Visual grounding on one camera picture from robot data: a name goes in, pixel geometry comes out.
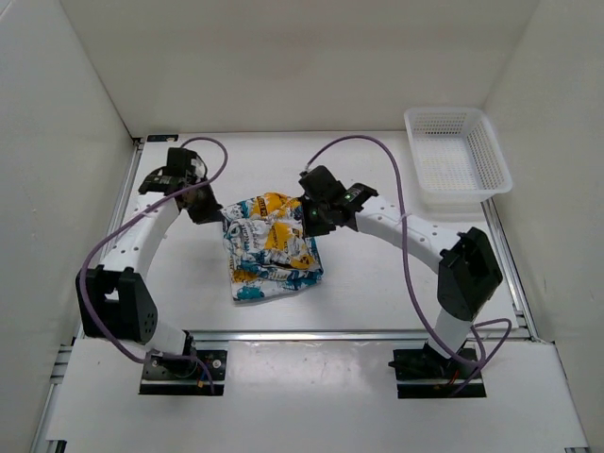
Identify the patterned white shorts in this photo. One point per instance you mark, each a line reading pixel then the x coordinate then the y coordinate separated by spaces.
pixel 268 254

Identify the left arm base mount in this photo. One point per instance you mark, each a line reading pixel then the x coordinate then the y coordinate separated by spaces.
pixel 204 377

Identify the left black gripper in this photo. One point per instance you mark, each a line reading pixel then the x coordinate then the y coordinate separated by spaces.
pixel 211 211

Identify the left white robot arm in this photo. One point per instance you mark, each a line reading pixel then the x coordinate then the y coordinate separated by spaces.
pixel 114 301

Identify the black corner label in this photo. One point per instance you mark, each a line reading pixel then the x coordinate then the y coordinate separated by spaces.
pixel 162 138

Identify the white plastic basket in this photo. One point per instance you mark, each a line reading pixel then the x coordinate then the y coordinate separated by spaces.
pixel 457 157

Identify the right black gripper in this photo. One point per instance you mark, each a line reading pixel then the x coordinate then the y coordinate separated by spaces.
pixel 310 229

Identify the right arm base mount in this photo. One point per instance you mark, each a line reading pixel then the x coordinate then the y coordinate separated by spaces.
pixel 424 374

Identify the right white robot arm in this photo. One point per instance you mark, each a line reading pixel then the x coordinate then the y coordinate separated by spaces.
pixel 464 263

